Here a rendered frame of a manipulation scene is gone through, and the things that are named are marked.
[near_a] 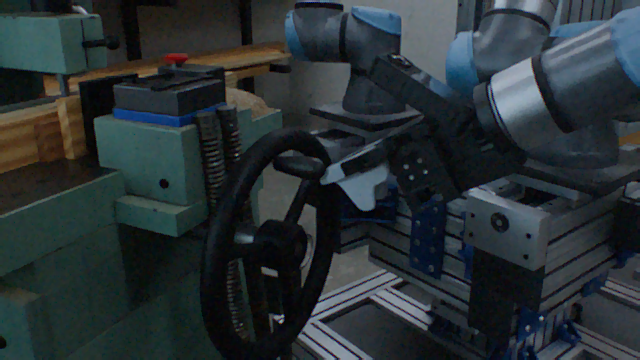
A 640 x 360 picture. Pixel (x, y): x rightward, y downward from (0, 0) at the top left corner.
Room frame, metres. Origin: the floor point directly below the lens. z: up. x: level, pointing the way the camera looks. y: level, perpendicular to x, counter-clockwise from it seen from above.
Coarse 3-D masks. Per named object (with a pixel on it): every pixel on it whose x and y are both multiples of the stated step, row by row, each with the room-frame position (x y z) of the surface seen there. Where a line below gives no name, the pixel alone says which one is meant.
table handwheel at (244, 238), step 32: (288, 128) 0.65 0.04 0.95; (256, 160) 0.57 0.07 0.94; (224, 192) 0.54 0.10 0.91; (320, 192) 0.73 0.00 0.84; (224, 224) 0.52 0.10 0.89; (288, 224) 0.63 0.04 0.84; (320, 224) 0.74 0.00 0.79; (224, 256) 0.51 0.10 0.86; (256, 256) 0.58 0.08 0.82; (288, 256) 0.60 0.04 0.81; (320, 256) 0.72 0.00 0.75; (224, 288) 0.51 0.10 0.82; (288, 288) 0.63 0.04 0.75; (320, 288) 0.70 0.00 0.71; (224, 320) 0.51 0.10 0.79; (288, 320) 0.64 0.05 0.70; (224, 352) 0.52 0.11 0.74; (256, 352) 0.55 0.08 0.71
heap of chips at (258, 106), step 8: (232, 96) 0.94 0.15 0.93; (240, 96) 0.94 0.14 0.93; (248, 96) 0.95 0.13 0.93; (256, 96) 0.97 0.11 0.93; (240, 104) 0.92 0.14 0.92; (248, 104) 0.92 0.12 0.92; (256, 104) 0.94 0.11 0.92; (264, 104) 0.96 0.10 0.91; (256, 112) 0.93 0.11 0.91; (264, 112) 0.94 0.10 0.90
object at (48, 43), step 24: (0, 24) 0.78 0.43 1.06; (24, 24) 0.76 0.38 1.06; (48, 24) 0.74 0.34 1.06; (72, 24) 0.75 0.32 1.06; (96, 24) 0.78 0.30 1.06; (0, 48) 0.79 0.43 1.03; (24, 48) 0.76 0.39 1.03; (48, 48) 0.74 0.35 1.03; (72, 48) 0.74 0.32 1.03; (96, 48) 0.78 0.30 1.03; (48, 72) 0.75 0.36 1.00; (72, 72) 0.74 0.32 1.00
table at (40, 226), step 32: (256, 128) 0.90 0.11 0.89; (64, 160) 0.69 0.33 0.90; (96, 160) 0.69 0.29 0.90; (0, 192) 0.58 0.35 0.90; (32, 192) 0.58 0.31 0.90; (64, 192) 0.58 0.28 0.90; (96, 192) 0.61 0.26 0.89; (0, 224) 0.51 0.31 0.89; (32, 224) 0.54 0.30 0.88; (64, 224) 0.57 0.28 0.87; (96, 224) 0.61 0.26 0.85; (160, 224) 0.60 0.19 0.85; (192, 224) 0.61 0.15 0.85; (0, 256) 0.50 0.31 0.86; (32, 256) 0.53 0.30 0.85
